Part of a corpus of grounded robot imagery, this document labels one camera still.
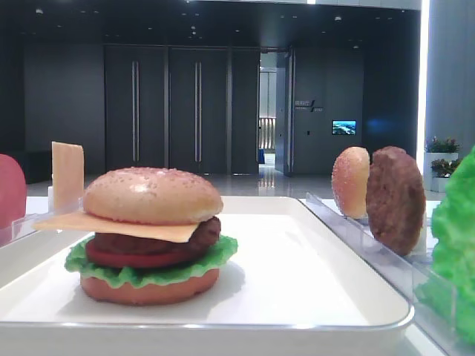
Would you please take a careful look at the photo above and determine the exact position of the tomato slice in burger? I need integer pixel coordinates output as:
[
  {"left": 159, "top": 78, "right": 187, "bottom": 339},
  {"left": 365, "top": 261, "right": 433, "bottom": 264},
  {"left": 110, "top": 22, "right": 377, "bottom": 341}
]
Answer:
[{"left": 85, "top": 239, "right": 208, "bottom": 268}]

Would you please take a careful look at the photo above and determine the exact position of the standing green lettuce leaf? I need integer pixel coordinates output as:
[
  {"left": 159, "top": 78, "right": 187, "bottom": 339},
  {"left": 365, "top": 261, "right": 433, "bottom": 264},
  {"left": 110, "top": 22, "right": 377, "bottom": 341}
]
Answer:
[{"left": 416, "top": 151, "right": 474, "bottom": 345}]

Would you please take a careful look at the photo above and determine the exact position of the bottom bun of burger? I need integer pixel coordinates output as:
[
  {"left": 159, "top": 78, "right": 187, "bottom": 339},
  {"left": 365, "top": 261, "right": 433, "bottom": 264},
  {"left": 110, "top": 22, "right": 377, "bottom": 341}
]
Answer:
[{"left": 80, "top": 268, "right": 220, "bottom": 306}]

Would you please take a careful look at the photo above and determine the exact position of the small wall display screen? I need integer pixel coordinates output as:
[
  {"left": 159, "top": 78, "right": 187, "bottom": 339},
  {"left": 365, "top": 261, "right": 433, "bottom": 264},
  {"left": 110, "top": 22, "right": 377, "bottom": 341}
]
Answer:
[{"left": 332, "top": 120, "right": 356, "bottom": 136}]

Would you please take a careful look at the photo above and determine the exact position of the standing yellow cheese slice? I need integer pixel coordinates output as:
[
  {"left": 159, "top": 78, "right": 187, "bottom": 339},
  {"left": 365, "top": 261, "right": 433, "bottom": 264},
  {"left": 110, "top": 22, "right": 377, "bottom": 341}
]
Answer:
[{"left": 51, "top": 142, "right": 85, "bottom": 210}]

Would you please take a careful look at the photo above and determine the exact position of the standing red tomato slice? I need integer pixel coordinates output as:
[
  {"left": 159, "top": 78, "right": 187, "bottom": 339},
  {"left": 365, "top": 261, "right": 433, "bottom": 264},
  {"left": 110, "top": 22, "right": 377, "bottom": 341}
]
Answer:
[{"left": 0, "top": 154, "right": 27, "bottom": 228}]

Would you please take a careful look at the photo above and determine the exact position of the dark double door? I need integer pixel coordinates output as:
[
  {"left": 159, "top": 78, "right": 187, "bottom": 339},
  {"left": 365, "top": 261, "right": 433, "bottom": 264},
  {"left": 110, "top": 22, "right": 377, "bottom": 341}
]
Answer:
[{"left": 105, "top": 45, "right": 260, "bottom": 174}]

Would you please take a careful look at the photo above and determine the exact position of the sesame bun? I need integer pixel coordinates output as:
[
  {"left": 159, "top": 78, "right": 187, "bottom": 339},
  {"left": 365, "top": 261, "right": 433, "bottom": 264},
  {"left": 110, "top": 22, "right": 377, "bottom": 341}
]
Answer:
[
  {"left": 82, "top": 167, "right": 223, "bottom": 225},
  {"left": 331, "top": 147, "right": 370, "bottom": 219}
]

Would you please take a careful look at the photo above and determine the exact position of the right clear acrylic rack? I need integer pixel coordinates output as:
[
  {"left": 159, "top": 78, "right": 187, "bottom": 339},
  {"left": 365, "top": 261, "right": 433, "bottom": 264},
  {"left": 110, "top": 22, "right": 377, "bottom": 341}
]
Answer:
[{"left": 304, "top": 193, "right": 474, "bottom": 355}]

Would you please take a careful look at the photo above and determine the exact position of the standing brown meat patty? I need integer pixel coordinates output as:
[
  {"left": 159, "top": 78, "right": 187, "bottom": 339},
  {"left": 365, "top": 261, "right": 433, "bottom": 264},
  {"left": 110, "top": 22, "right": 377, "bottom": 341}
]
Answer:
[{"left": 366, "top": 146, "right": 426, "bottom": 256}]

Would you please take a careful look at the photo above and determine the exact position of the meat patty in burger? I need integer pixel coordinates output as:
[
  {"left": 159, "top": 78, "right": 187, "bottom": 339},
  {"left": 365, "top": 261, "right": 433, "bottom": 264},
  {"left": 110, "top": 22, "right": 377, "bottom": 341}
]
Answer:
[{"left": 92, "top": 217, "right": 221, "bottom": 255}]

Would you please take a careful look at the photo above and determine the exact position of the sesame top bun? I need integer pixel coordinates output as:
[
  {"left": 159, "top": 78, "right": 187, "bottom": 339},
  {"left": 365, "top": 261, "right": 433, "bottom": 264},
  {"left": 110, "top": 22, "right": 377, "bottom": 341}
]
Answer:
[{"left": 82, "top": 167, "right": 223, "bottom": 225}]

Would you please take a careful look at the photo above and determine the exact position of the clear acrylic rack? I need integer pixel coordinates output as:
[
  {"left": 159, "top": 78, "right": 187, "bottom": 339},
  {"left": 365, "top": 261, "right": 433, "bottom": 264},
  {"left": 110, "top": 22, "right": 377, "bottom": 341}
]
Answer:
[
  {"left": 0, "top": 196, "right": 86, "bottom": 248},
  {"left": 304, "top": 193, "right": 474, "bottom": 355}
]

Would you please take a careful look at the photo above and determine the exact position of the cheese slice on burger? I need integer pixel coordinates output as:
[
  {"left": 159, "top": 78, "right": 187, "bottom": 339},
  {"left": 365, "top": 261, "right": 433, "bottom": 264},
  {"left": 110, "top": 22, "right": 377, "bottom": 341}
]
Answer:
[{"left": 33, "top": 211, "right": 199, "bottom": 243}]

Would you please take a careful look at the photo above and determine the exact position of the white rectangular serving tray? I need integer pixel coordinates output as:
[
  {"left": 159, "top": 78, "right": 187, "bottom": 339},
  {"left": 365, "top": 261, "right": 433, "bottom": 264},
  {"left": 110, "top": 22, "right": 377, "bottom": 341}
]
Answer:
[{"left": 1, "top": 197, "right": 414, "bottom": 355}]

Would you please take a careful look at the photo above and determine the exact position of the lettuce leaf in burger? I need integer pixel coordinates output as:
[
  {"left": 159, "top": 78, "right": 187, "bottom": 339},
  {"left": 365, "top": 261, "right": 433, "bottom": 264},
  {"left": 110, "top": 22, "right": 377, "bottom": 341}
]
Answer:
[{"left": 64, "top": 235, "right": 238, "bottom": 289}]

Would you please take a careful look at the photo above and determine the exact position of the left clear acrylic rack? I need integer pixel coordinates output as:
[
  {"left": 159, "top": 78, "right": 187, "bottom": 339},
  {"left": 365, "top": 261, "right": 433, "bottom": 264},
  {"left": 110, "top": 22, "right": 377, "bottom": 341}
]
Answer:
[{"left": 0, "top": 196, "right": 86, "bottom": 248}]

